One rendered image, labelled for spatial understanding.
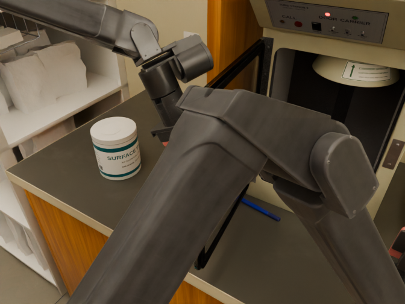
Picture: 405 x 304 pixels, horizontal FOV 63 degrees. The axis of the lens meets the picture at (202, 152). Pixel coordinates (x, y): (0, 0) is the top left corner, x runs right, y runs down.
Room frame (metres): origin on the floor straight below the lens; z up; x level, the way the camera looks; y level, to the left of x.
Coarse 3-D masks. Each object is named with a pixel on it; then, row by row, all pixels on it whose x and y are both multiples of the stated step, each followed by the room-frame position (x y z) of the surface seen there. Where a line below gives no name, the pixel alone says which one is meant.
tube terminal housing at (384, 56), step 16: (272, 32) 0.68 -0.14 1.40; (288, 32) 0.66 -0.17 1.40; (272, 48) 0.68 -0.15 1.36; (304, 48) 0.64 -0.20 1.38; (320, 48) 0.63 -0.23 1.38; (336, 48) 0.61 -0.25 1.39; (352, 48) 0.60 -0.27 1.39; (368, 48) 0.58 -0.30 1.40; (384, 48) 0.57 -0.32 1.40; (272, 64) 0.68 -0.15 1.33; (384, 64) 0.57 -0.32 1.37; (400, 64) 0.55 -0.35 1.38; (400, 112) 0.56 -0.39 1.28; (400, 128) 0.53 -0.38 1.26; (384, 176) 0.53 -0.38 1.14; (256, 192) 0.67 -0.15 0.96; (272, 192) 0.65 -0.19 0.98; (384, 192) 0.52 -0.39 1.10; (288, 208) 0.63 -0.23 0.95; (368, 208) 0.53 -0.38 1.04
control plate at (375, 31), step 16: (272, 0) 0.59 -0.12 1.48; (272, 16) 0.62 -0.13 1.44; (288, 16) 0.60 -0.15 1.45; (304, 16) 0.58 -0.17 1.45; (320, 16) 0.56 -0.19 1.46; (336, 16) 0.55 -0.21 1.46; (368, 16) 0.52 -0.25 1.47; (384, 16) 0.50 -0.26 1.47; (320, 32) 0.59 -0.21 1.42; (336, 32) 0.57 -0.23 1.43; (352, 32) 0.56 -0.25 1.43; (368, 32) 0.54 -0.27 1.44; (384, 32) 0.53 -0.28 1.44
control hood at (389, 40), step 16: (256, 0) 0.61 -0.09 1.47; (288, 0) 0.57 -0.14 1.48; (304, 0) 0.56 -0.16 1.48; (320, 0) 0.54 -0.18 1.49; (336, 0) 0.52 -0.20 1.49; (352, 0) 0.51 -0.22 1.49; (368, 0) 0.50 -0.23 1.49; (384, 0) 0.48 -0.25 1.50; (400, 0) 0.47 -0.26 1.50; (256, 16) 0.65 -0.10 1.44; (400, 16) 0.49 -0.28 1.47; (304, 32) 0.62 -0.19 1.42; (400, 32) 0.51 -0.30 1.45; (400, 48) 0.53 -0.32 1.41
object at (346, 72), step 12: (324, 60) 0.67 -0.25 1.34; (336, 60) 0.64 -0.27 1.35; (348, 60) 0.63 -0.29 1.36; (324, 72) 0.65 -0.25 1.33; (336, 72) 0.63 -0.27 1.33; (348, 72) 0.61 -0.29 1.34; (360, 72) 0.61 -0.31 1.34; (372, 72) 0.60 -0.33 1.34; (384, 72) 0.61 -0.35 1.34; (396, 72) 0.62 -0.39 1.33; (348, 84) 0.60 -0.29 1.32; (360, 84) 0.60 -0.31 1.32; (372, 84) 0.60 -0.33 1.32; (384, 84) 0.60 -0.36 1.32
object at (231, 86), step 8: (248, 48) 0.60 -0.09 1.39; (240, 56) 0.56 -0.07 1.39; (232, 64) 0.53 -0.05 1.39; (248, 64) 0.59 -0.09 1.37; (256, 64) 0.63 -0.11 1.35; (224, 72) 0.49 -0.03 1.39; (240, 72) 0.55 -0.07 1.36; (248, 72) 0.59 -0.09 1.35; (256, 72) 0.64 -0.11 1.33; (216, 80) 0.46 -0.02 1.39; (232, 80) 0.52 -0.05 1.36; (240, 80) 0.56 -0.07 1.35; (248, 80) 0.60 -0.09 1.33; (256, 80) 0.64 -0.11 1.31; (224, 88) 0.49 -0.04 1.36; (232, 88) 0.52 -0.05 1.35; (240, 88) 0.56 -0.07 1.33; (248, 88) 0.60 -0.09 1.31; (256, 88) 0.65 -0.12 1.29; (232, 208) 0.56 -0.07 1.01; (224, 216) 0.52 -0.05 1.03; (216, 232) 0.48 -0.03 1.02; (208, 240) 0.44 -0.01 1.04; (208, 248) 0.44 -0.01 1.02
